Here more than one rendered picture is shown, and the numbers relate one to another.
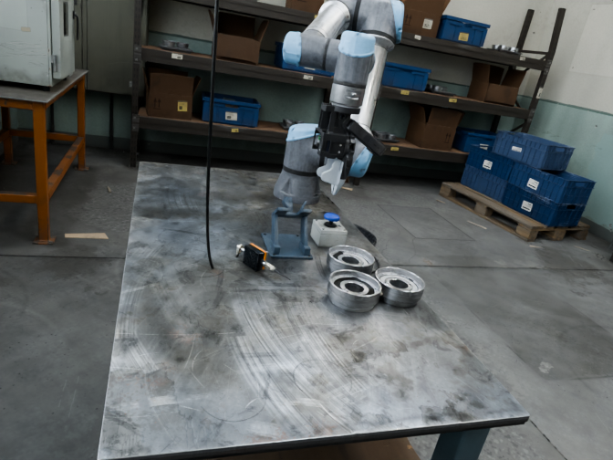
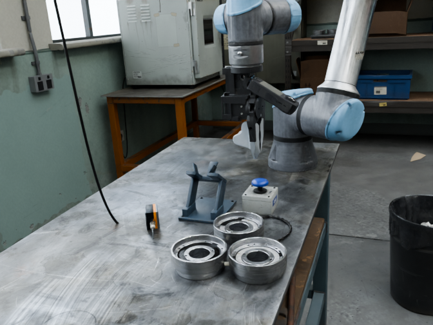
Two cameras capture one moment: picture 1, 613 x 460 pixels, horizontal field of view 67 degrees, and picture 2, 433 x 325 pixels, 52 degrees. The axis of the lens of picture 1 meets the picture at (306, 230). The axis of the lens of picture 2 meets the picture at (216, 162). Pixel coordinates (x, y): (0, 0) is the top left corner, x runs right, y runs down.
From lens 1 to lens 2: 0.70 m
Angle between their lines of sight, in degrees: 39
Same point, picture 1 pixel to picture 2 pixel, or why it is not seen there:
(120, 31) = not seen: hidden behind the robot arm
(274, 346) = (70, 292)
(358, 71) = (240, 29)
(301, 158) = (281, 124)
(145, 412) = not seen: outside the picture
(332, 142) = (232, 104)
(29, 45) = (179, 56)
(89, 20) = not seen: hidden behind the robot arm
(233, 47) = (378, 23)
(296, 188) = (279, 155)
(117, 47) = (278, 44)
